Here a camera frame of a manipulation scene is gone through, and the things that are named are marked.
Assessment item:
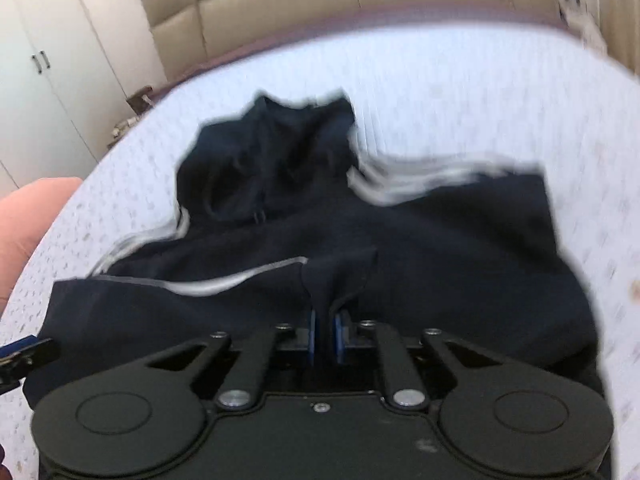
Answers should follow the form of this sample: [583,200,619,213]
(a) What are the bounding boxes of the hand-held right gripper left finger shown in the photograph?
[142,307,322,411]

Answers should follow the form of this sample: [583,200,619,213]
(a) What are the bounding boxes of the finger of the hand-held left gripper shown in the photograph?
[0,336,57,396]

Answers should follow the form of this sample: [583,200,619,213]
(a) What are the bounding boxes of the small brown bedside object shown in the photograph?
[126,85,154,114]

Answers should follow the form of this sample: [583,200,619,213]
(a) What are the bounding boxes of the person's left forearm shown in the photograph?
[0,176,83,313]

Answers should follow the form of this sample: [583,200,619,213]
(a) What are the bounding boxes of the floral quilted blanket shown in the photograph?
[0,25,640,480]

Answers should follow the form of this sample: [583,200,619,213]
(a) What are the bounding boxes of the purple bed sheet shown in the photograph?
[150,4,571,103]

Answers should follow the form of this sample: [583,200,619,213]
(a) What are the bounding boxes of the navy hoodie with white stripes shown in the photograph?
[22,89,608,411]

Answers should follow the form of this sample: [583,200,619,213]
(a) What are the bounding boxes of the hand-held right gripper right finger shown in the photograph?
[334,310,501,408]

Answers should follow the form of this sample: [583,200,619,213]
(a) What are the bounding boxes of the white wardrobe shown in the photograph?
[0,0,168,201]

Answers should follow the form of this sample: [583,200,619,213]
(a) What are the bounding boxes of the white paper shopping bag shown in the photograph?
[557,0,608,56]

